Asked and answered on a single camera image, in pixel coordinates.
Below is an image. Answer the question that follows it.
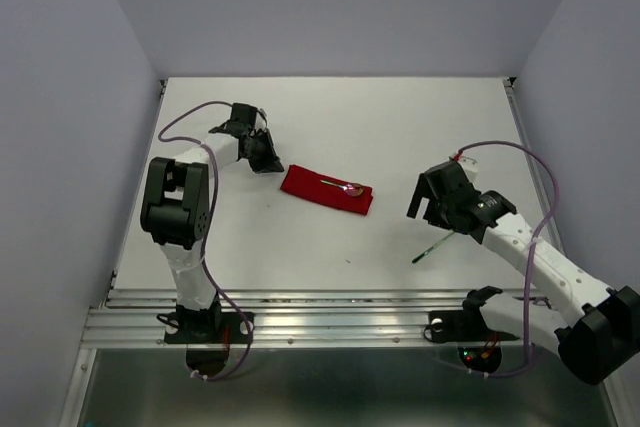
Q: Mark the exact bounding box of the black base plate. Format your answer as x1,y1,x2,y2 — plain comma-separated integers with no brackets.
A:
423,286,518,344
156,312,250,345

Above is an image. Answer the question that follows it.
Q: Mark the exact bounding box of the iridescent metal spoon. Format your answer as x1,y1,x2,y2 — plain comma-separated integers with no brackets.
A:
320,179,364,197

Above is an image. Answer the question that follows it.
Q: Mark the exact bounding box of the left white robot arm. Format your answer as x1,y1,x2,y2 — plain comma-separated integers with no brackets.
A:
140,100,284,341

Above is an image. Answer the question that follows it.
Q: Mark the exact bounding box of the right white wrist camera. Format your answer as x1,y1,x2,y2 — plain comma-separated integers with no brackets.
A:
450,152,479,183

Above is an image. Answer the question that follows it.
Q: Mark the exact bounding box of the red cloth napkin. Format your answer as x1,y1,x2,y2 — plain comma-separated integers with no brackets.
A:
280,165,373,216

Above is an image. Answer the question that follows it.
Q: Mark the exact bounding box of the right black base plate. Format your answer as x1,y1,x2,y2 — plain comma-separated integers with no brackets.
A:
423,286,518,344

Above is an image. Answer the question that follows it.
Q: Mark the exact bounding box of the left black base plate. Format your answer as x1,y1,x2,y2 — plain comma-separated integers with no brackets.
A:
156,312,250,345

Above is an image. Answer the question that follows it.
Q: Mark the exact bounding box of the iridescent metal fork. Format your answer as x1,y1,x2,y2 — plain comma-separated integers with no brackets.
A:
411,232,455,264

